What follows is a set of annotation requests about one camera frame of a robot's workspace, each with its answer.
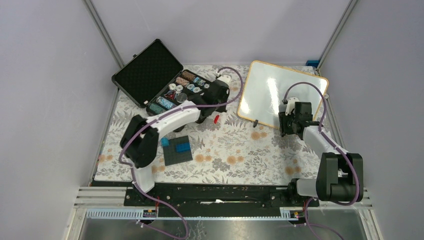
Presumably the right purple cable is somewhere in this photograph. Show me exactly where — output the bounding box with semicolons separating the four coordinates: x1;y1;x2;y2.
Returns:
283;81;361;240

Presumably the light blue building brick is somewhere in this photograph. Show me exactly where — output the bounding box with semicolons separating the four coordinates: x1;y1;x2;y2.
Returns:
160;137;170;147

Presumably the triangular dealer button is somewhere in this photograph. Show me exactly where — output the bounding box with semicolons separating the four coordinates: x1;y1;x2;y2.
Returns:
164;90;176;100

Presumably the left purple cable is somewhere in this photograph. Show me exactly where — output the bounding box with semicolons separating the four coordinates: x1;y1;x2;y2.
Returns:
118;66;245;240

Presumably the black poker chip case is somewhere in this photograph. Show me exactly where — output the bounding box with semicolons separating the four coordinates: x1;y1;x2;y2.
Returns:
112;39;211;108

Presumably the floral table mat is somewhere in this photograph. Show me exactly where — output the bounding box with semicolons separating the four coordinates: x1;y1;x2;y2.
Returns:
94;64;345;185

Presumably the dark grey building baseplate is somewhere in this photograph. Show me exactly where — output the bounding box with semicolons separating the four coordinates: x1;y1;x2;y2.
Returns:
161;135;193;166

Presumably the dark blue building brick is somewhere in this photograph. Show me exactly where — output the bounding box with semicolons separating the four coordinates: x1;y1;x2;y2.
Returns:
175;142;191;153

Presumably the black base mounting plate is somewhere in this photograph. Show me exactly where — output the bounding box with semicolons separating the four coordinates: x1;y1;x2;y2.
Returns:
123;183;308;218

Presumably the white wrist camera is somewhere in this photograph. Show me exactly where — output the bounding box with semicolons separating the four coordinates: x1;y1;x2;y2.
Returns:
285;97;299;116
216;74;232;85

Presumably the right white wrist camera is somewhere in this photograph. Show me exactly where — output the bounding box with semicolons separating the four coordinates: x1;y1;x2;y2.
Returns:
285;97;299;116

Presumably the blue corner bracket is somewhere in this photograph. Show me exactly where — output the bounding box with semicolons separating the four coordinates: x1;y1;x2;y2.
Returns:
305;60;320;68

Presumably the purple cable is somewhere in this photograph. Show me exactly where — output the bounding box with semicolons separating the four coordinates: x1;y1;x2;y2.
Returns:
283;81;361;240
118;66;245;240

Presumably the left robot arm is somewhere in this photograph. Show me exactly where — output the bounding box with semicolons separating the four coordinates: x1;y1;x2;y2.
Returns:
118;79;230;206

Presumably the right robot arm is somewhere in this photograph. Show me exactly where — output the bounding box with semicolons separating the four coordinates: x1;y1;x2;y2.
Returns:
278;97;364;206

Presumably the red whiteboard marker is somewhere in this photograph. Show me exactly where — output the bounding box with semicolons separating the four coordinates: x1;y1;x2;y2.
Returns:
213;115;220;124

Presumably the yellow framed whiteboard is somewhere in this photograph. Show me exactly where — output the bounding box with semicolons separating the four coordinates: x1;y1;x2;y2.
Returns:
237;60;329;129

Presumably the white poker chip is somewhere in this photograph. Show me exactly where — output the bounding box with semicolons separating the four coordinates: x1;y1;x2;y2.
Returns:
168;83;177;90

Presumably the black whiteboard foot clip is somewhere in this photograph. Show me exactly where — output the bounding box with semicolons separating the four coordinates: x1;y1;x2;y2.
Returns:
252;120;259;128

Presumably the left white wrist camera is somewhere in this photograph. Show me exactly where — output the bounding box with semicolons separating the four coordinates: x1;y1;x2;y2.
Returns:
216;74;232;85

